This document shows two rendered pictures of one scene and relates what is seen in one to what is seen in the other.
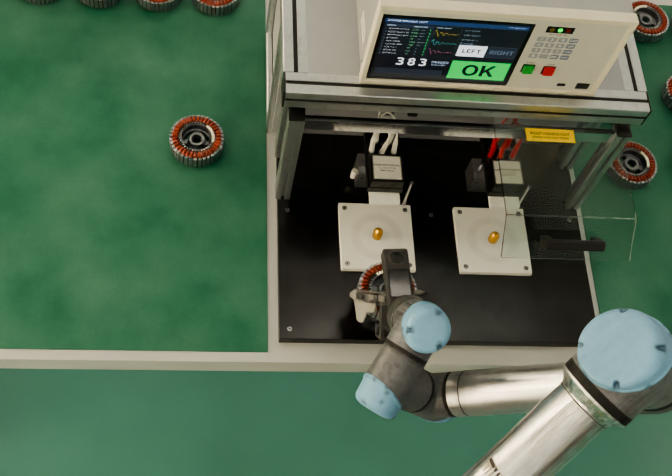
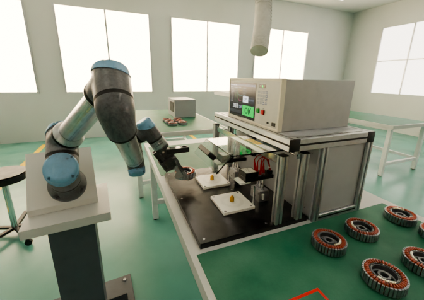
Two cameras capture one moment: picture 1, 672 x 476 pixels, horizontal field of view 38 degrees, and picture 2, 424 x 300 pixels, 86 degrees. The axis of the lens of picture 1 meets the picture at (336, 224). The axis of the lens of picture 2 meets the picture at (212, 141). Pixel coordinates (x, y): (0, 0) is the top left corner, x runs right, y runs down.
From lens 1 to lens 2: 1.90 m
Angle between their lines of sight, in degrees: 74
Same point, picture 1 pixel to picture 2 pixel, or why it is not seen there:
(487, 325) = (190, 207)
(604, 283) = (242, 246)
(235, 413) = (181, 268)
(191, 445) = (166, 261)
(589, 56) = (272, 103)
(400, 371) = not seen: hidden behind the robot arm
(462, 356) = (175, 208)
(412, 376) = not seen: hidden behind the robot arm
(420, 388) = not seen: hidden behind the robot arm
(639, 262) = (270, 261)
